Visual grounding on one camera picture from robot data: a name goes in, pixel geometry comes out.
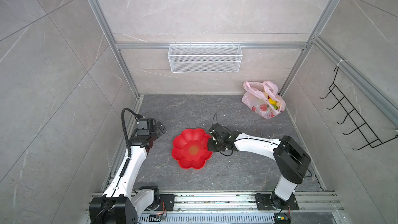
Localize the red flower-shaped bowl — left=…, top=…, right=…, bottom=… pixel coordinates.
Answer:
left=172, top=128, right=212, bottom=170

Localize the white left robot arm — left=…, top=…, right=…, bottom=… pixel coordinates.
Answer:
left=89, top=108, right=167, bottom=224

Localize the black wire hook rack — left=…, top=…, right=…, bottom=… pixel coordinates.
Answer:
left=320, top=66, right=398, bottom=151

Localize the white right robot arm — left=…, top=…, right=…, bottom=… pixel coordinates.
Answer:
left=207, top=123, right=311, bottom=209

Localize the pink plastic bag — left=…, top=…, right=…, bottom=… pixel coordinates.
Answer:
left=241, top=81, right=286, bottom=119

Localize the yellow fake lemon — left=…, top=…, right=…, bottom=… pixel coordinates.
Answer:
left=268, top=98, right=276, bottom=105

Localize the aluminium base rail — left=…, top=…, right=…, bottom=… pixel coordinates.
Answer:
left=137, top=191, right=350, bottom=224

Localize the white wire mesh basket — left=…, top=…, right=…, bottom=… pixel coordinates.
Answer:
left=167, top=44, right=243, bottom=73

